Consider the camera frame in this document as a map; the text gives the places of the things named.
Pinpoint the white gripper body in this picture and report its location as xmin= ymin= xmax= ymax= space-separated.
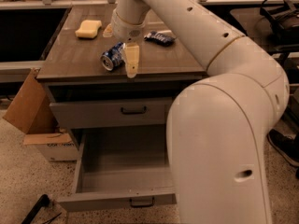
xmin=111 ymin=10 xmax=144 ymax=43

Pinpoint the brown cardboard box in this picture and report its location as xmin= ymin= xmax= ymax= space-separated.
xmin=4 ymin=69 xmax=78 ymax=161

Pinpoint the yellow sponge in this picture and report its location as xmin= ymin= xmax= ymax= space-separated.
xmin=75 ymin=20 xmax=102 ymax=39

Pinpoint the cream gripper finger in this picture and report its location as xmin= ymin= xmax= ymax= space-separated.
xmin=123 ymin=42 xmax=139 ymax=78
xmin=103 ymin=24 xmax=113 ymax=37

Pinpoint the black shoe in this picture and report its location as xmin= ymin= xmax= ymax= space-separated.
xmin=267 ymin=129 xmax=299 ymax=167

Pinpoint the grey drawer cabinet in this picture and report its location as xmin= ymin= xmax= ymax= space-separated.
xmin=36 ymin=3 xmax=208 ymax=213

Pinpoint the blue pepsi can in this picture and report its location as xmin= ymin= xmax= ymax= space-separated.
xmin=100 ymin=42 xmax=124 ymax=71

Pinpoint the black office chair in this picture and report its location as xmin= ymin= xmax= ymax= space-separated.
xmin=230 ymin=0 xmax=299 ymax=56

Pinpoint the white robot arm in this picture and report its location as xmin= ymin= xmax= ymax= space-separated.
xmin=111 ymin=0 xmax=289 ymax=224

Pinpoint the open grey middle drawer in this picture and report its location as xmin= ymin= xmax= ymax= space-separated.
xmin=58 ymin=124 xmax=176 ymax=212

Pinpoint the dark blue snack bag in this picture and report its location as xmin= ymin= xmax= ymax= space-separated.
xmin=144 ymin=31 xmax=175 ymax=47

